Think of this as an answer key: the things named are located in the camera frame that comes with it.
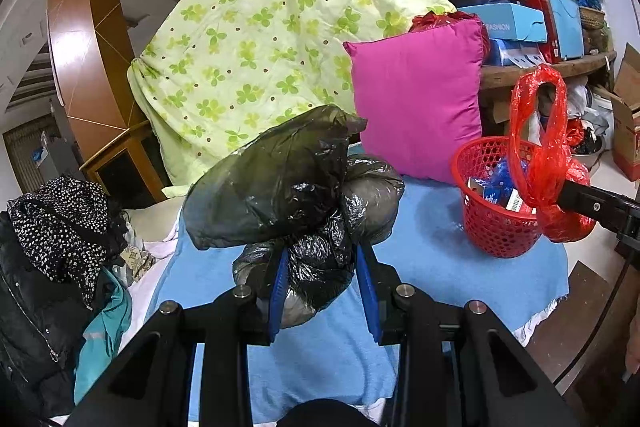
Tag black plastic trash bag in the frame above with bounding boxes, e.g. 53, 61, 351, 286
182, 105, 405, 329

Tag brown cardboard box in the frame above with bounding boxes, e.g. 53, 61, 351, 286
593, 43, 640, 181

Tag blue packets in basket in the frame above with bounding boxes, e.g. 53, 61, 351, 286
466, 157, 535, 213

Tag teal jacket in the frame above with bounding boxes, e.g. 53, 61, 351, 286
74, 268, 132, 404

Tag red plastic bag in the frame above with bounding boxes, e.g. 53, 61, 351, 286
506, 64, 596, 243

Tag green clover pattern quilt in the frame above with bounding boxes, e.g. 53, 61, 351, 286
127, 0, 452, 197

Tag magenta pillow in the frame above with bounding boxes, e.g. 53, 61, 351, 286
343, 12, 488, 184

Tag wooden shelf board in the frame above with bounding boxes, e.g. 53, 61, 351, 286
479, 50, 618, 91

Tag brown wooden headboard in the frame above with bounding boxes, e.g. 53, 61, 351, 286
47, 0, 167, 208

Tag red plastic mesh basket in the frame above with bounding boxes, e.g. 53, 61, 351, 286
451, 136, 541, 258

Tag light blue shoe box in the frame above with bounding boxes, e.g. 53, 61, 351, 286
460, 2, 548, 43

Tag black padded jacket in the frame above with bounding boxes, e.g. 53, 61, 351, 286
1, 212, 113, 417

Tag black polka dot garment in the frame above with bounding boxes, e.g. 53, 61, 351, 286
6, 174, 127, 309

